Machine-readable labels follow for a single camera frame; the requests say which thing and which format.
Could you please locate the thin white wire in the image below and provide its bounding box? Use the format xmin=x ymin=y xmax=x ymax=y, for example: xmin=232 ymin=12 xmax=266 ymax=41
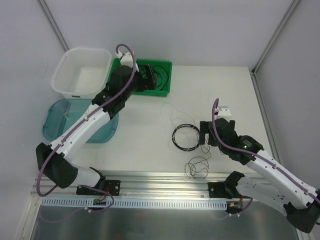
xmin=159 ymin=103 xmax=196 ymax=147

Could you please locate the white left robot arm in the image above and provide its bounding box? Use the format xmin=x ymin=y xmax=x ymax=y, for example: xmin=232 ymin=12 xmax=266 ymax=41
xmin=35 ymin=64 xmax=157 ymax=195

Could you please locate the black round usb cable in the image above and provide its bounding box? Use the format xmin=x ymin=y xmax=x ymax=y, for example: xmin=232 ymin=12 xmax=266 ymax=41
xmin=152 ymin=64 xmax=170 ymax=91

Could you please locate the aluminium mounting rail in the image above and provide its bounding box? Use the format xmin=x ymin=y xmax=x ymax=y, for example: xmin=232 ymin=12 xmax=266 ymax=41
xmin=30 ymin=168 xmax=229 ymax=200

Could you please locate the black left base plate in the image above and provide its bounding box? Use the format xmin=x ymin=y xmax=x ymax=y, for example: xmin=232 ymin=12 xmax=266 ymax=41
xmin=76 ymin=179 xmax=121 ymax=196

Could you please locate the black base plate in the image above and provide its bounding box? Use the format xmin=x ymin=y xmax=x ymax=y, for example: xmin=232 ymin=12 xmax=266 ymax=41
xmin=76 ymin=179 xmax=121 ymax=196
xmin=207 ymin=182 xmax=241 ymax=199

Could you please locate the white slotted cable duct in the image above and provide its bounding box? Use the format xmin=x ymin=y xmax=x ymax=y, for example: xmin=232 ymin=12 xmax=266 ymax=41
xmin=41 ymin=196 xmax=227 ymax=211

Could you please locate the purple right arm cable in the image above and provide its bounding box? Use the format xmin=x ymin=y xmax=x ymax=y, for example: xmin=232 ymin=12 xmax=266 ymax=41
xmin=211 ymin=98 xmax=320 ymax=203

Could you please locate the green plastic tray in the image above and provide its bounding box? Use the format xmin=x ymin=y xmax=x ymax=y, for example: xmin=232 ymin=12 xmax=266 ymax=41
xmin=105 ymin=57 xmax=173 ymax=98

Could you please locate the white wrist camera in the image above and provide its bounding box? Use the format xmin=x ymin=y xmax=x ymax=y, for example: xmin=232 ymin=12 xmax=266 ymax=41
xmin=115 ymin=51 xmax=134 ymax=68
xmin=214 ymin=106 xmax=231 ymax=118

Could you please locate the white plastic basin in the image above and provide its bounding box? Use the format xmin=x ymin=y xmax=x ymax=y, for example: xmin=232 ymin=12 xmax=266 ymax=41
xmin=50 ymin=47 xmax=112 ymax=99

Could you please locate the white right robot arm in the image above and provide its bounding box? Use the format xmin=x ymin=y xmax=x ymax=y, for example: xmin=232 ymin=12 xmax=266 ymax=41
xmin=199 ymin=118 xmax=320 ymax=234

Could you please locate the thick black cable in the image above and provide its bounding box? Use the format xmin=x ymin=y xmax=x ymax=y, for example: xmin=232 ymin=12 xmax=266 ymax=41
xmin=171 ymin=123 xmax=202 ymax=152

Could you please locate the teal translucent plastic bin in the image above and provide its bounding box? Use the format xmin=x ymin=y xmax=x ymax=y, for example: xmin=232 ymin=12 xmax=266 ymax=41
xmin=42 ymin=98 xmax=119 ymax=144

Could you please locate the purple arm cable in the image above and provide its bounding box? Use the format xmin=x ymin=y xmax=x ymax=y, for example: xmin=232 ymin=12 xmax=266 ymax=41
xmin=211 ymin=98 xmax=320 ymax=203
xmin=36 ymin=43 xmax=138 ymax=213

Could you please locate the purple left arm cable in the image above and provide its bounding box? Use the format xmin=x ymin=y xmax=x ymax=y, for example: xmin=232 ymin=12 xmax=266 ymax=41
xmin=36 ymin=43 xmax=138 ymax=213

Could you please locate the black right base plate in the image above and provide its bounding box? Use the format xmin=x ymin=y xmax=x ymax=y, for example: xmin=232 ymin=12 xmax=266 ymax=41
xmin=207 ymin=182 xmax=241 ymax=199

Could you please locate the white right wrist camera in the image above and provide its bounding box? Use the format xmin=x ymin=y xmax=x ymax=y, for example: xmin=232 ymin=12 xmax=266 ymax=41
xmin=214 ymin=106 xmax=231 ymax=118

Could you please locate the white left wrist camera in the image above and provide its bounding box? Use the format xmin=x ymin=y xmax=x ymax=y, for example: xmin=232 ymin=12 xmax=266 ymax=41
xmin=115 ymin=51 xmax=134 ymax=68

